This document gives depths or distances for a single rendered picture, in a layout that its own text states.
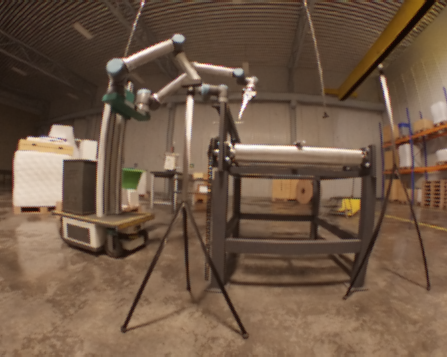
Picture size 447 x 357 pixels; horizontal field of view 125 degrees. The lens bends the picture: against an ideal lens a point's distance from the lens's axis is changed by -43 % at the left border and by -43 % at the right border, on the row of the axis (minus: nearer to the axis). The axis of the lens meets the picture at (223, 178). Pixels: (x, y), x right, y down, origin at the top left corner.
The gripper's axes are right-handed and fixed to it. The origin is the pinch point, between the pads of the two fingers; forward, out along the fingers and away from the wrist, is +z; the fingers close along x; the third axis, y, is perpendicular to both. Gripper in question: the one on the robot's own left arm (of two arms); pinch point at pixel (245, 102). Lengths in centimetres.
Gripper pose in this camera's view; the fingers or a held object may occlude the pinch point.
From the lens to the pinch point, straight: 197.2
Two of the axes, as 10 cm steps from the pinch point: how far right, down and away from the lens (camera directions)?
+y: -1.3, -3.6, -9.2
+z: -3.4, 8.9, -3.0
